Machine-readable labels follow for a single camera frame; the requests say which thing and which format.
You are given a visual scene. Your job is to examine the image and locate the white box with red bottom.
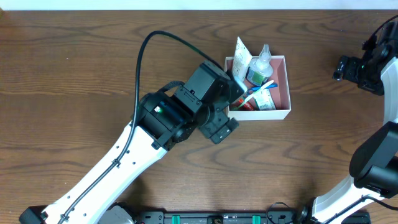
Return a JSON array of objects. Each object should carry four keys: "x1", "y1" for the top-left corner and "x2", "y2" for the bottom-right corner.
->
[{"x1": 225, "y1": 55, "x2": 291, "y2": 121}]

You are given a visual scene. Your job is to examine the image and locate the white lotion tube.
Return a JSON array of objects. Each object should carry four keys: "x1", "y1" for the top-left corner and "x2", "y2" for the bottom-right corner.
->
[{"x1": 232, "y1": 37, "x2": 252, "y2": 82}]

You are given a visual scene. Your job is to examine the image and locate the green toothpaste tube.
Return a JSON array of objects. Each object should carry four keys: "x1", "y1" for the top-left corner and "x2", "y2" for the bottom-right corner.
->
[{"x1": 232, "y1": 98, "x2": 254, "y2": 111}]

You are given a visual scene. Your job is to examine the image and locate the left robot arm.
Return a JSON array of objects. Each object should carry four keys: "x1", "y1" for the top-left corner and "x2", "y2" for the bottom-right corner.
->
[{"x1": 19, "y1": 61, "x2": 248, "y2": 223}]

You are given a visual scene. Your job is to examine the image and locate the small white green packet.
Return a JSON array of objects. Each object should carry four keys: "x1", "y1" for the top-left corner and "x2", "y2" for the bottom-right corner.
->
[{"x1": 254, "y1": 89, "x2": 276, "y2": 111}]

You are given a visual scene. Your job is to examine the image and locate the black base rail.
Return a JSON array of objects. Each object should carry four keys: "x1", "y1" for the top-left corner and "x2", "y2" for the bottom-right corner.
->
[{"x1": 133, "y1": 210, "x2": 373, "y2": 224}]

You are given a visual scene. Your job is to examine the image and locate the blue disposable razor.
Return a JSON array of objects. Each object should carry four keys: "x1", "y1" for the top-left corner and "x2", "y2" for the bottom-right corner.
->
[{"x1": 248, "y1": 83, "x2": 278, "y2": 93}]

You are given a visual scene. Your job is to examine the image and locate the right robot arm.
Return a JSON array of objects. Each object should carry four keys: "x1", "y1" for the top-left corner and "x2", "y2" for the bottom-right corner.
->
[{"x1": 295, "y1": 17, "x2": 397, "y2": 223}]

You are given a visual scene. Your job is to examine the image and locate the clear pump bottle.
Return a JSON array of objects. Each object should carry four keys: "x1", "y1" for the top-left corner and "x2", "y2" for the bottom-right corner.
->
[{"x1": 246, "y1": 44, "x2": 273, "y2": 86}]

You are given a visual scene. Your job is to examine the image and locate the green white toothbrush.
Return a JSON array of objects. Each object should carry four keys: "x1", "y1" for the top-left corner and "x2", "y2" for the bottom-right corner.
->
[{"x1": 241, "y1": 80, "x2": 274, "y2": 102}]

